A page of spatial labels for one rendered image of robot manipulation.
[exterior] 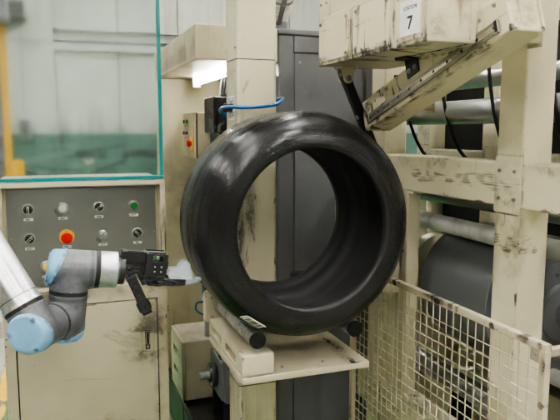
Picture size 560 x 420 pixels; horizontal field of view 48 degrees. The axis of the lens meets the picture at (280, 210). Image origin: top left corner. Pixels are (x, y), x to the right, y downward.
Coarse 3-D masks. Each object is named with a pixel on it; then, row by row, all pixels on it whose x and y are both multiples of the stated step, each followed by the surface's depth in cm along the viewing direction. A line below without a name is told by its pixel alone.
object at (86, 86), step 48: (0, 0) 198; (48, 0) 203; (96, 0) 208; (144, 0) 213; (0, 48) 200; (48, 48) 204; (96, 48) 210; (144, 48) 215; (0, 96) 201; (48, 96) 206; (96, 96) 211; (144, 96) 217; (0, 144) 203; (48, 144) 208; (96, 144) 213; (144, 144) 219
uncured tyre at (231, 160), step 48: (240, 144) 152; (288, 144) 153; (336, 144) 157; (192, 192) 159; (240, 192) 150; (336, 192) 192; (384, 192) 163; (192, 240) 155; (336, 240) 192; (384, 240) 166; (240, 288) 153; (288, 288) 188; (336, 288) 187
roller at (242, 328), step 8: (224, 312) 183; (232, 320) 175; (240, 328) 168; (248, 328) 164; (256, 328) 164; (248, 336) 161; (256, 336) 160; (264, 336) 161; (256, 344) 160; (264, 344) 162
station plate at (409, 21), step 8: (408, 0) 144; (416, 0) 142; (400, 8) 148; (408, 8) 145; (416, 8) 142; (400, 16) 148; (408, 16) 145; (416, 16) 142; (400, 24) 148; (408, 24) 145; (416, 24) 142; (400, 32) 148; (408, 32) 145; (416, 32) 142
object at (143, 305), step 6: (126, 276) 155; (132, 276) 154; (132, 282) 154; (138, 282) 155; (132, 288) 155; (138, 288) 155; (138, 294) 155; (144, 294) 156; (138, 300) 155; (144, 300) 156; (138, 306) 156; (144, 306) 156; (150, 306) 158; (144, 312) 156; (150, 312) 157
